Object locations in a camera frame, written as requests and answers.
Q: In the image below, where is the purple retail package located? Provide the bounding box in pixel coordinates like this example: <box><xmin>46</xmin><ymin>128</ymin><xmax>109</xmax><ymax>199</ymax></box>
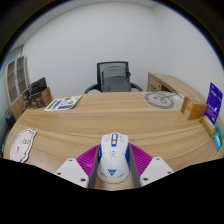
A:
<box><xmin>203</xmin><ymin>82</ymin><xmax>224</xmax><ymax>126</ymax></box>

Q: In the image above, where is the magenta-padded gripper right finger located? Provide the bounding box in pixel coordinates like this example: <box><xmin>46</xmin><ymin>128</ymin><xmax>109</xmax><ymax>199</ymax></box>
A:
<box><xmin>127</xmin><ymin>142</ymin><xmax>175</xmax><ymax>189</ymax></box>

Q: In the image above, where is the large dark brown carton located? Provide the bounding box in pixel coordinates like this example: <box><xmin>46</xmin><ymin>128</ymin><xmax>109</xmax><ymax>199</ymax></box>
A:
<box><xmin>29</xmin><ymin>87</ymin><xmax>54</xmax><ymax>108</ymax></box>

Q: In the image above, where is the white blue yellow computer mouse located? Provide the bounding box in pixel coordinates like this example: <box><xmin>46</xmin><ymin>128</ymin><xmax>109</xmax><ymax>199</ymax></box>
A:
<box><xmin>97</xmin><ymin>131</ymin><xmax>131</xmax><ymax>185</ymax></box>

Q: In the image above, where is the round grey pad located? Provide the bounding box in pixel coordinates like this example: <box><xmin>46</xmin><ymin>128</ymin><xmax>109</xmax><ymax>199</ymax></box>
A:
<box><xmin>143</xmin><ymin>91</ymin><xmax>176</xmax><ymax>110</ymax></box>

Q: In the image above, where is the pink pig-shaped mouse pad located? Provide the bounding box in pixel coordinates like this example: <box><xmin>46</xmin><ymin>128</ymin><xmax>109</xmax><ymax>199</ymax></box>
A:
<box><xmin>9</xmin><ymin>128</ymin><xmax>37</xmax><ymax>164</ymax></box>

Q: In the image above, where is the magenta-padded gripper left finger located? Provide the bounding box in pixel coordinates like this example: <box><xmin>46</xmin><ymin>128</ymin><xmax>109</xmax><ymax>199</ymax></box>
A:
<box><xmin>53</xmin><ymin>144</ymin><xmax>102</xmax><ymax>189</ymax></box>

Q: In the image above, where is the wooden shelf unit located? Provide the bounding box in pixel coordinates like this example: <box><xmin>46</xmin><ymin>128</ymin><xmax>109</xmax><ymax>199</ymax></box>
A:
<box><xmin>3</xmin><ymin>54</ymin><xmax>31</xmax><ymax>121</ymax></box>

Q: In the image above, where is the orange cardboard box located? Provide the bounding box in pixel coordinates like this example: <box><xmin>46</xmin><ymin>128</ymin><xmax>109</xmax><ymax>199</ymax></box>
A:
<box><xmin>180</xmin><ymin>95</ymin><xmax>208</xmax><ymax>121</ymax></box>

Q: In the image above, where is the wooden side desk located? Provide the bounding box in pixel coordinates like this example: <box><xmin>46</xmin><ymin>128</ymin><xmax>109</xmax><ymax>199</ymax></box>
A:
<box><xmin>146</xmin><ymin>72</ymin><xmax>208</xmax><ymax>104</ymax></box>

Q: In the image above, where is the small tan box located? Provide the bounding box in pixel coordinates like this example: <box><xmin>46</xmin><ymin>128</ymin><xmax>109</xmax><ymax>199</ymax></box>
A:
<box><xmin>199</xmin><ymin>115</ymin><xmax>216</xmax><ymax>136</ymax></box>

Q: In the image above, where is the printed white sticker sheet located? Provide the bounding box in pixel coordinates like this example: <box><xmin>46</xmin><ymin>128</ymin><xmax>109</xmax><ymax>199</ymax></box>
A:
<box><xmin>44</xmin><ymin>94</ymin><xmax>83</xmax><ymax>112</ymax></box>

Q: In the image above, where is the small dark brown carton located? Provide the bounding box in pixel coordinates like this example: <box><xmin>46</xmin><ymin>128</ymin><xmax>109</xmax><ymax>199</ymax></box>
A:
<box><xmin>21</xmin><ymin>88</ymin><xmax>33</xmax><ymax>110</ymax></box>

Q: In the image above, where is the black open tray box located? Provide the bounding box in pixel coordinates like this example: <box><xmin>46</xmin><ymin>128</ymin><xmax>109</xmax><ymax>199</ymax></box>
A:
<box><xmin>28</xmin><ymin>77</ymin><xmax>48</xmax><ymax>95</ymax></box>

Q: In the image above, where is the grey backpack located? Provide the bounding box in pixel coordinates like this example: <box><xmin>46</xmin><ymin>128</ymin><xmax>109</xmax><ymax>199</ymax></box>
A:
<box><xmin>100</xmin><ymin>65</ymin><xmax>132</xmax><ymax>93</ymax></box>

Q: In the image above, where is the black armchair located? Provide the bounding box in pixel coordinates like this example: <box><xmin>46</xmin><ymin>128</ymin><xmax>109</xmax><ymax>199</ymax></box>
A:
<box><xmin>0</xmin><ymin>109</ymin><xmax>16</xmax><ymax>156</ymax></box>

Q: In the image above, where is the teal green box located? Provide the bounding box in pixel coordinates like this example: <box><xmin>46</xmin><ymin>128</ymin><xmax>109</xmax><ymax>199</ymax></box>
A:
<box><xmin>213</xmin><ymin>122</ymin><xmax>224</xmax><ymax>152</ymax></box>

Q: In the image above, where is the black mesh office chair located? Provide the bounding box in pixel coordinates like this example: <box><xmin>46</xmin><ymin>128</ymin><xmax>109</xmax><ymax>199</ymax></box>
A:
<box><xmin>83</xmin><ymin>60</ymin><xmax>144</xmax><ymax>94</ymax></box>

